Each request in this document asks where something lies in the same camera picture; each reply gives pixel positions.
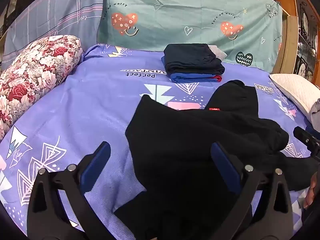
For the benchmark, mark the black pants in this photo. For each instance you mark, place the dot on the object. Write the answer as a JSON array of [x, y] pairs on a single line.
[[187, 142]]

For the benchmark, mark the teal heart-print sheet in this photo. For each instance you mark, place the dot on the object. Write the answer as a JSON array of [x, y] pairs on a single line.
[[175, 17]]

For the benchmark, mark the folded blue garment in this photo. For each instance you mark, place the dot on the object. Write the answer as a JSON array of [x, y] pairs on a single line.
[[195, 78]]

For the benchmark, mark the grey crumpled cloth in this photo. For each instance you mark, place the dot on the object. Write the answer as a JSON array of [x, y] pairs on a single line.
[[315, 113]]

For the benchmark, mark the floral bolster pillow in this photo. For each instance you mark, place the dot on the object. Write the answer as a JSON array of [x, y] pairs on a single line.
[[35, 75]]

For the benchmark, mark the small grey cloth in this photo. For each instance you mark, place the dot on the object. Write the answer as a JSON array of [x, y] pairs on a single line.
[[218, 52]]

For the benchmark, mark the white quilted pillow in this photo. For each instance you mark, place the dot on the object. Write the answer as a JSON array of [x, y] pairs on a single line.
[[297, 90]]

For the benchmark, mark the wooden display cabinet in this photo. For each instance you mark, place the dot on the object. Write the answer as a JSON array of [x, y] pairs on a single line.
[[300, 30]]

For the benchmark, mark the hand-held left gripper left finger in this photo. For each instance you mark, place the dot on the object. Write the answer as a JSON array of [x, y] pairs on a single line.
[[96, 166]]

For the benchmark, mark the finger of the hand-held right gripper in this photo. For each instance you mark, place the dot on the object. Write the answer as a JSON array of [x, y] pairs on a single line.
[[301, 134], [313, 132]]

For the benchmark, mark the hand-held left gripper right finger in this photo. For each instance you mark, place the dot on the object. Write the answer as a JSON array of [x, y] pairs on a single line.
[[225, 166]]

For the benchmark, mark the purple printed bedsheet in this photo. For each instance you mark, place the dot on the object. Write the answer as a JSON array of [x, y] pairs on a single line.
[[95, 115]]

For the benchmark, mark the person's right hand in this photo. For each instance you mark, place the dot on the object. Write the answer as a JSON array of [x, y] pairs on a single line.
[[311, 192]]

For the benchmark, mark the grey plaid sheet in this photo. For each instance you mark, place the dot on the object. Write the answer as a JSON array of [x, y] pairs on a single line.
[[62, 12]]

